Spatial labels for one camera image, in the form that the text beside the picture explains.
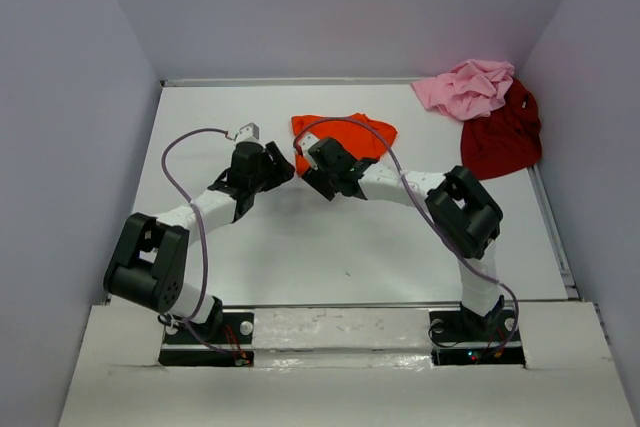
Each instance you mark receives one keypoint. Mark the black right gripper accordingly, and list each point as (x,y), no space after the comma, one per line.
(318,179)

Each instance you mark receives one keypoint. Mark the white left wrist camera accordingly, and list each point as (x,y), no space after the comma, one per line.
(248,133)

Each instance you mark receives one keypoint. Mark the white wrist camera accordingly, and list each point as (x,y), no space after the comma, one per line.
(303,145)
(248,133)

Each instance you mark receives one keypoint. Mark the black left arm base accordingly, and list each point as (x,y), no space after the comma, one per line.
(231,346)

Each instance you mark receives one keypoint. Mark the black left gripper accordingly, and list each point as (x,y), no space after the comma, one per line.
(280,172)

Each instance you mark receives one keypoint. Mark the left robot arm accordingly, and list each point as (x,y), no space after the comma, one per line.
(149,261)

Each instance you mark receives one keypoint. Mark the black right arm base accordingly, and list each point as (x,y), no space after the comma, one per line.
(455,344)

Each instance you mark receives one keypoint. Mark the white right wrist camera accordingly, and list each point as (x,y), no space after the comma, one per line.
(303,145)

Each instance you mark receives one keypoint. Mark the orange t shirt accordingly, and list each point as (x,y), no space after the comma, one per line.
(358,141)

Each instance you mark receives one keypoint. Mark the dark red t shirt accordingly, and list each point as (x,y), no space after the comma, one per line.
(505,142)

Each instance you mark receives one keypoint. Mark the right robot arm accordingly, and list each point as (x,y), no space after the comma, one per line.
(454,204)

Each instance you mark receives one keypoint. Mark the pink t shirt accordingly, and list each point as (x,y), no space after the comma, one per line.
(472,89)

